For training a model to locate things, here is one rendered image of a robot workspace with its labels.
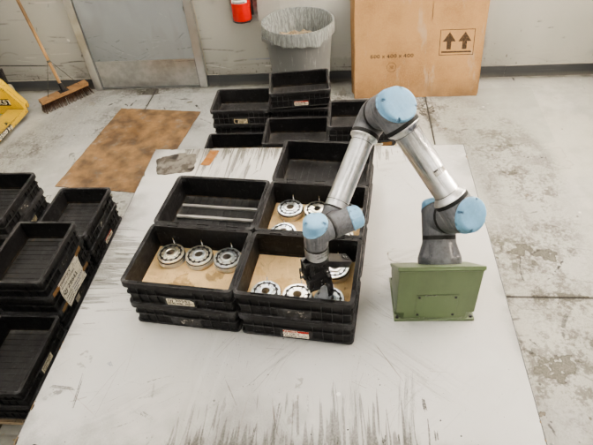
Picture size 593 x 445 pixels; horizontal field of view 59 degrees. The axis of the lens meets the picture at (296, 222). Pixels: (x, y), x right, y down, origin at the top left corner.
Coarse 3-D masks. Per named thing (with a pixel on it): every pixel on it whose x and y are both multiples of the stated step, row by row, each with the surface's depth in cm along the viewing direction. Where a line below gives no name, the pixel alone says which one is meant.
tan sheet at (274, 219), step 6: (276, 204) 216; (276, 210) 213; (276, 216) 210; (270, 222) 208; (276, 222) 207; (288, 222) 207; (294, 222) 207; (300, 222) 206; (270, 228) 205; (300, 228) 204; (354, 234) 199
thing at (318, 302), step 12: (252, 240) 186; (336, 240) 184; (348, 240) 183; (360, 240) 182; (360, 252) 178; (240, 276) 174; (264, 300) 168; (276, 300) 167; (288, 300) 166; (300, 300) 165; (312, 300) 164; (324, 300) 164; (336, 300) 164
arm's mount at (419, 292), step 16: (400, 272) 167; (416, 272) 167; (432, 272) 166; (448, 272) 166; (464, 272) 166; (480, 272) 165; (400, 288) 172; (416, 288) 172; (432, 288) 172; (448, 288) 171; (464, 288) 171; (400, 304) 178; (416, 304) 177; (432, 304) 177; (448, 304) 176; (464, 304) 176; (400, 320) 183; (416, 320) 183; (432, 320) 182; (448, 320) 182; (464, 320) 182
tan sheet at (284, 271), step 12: (264, 264) 191; (276, 264) 191; (288, 264) 190; (300, 264) 190; (252, 276) 187; (264, 276) 187; (276, 276) 186; (288, 276) 186; (336, 288) 180; (348, 288) 180; (348, 300) 176
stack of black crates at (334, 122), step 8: (336, 104) 322; (344, 104) 321; (352, 104) 321; (360, 104) 320; (328, 112) 312; (336, 112) 325; (344, 112) 325; (352, 112) 325; (328, 120) 305; (336, 120) 324; (344, 120) 323; (352, 120) 323; (328, 128) 301; (336, 128) 300; (344, 128) 300; (328, 136) 312; (336, 136) 305; (344, 136) 305; (384, 136) 303; (392, 144) 305
